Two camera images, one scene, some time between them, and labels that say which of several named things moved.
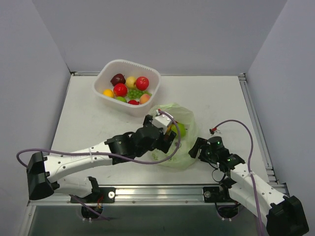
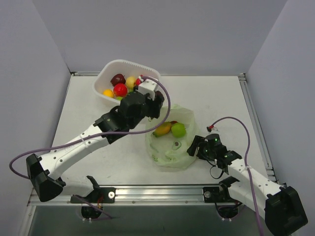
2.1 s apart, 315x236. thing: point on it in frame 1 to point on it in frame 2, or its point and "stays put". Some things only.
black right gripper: (197, 146) stays put
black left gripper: (166, 141) to (156, 105)
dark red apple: (118, 78) stays put
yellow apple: (131, 81) stays put
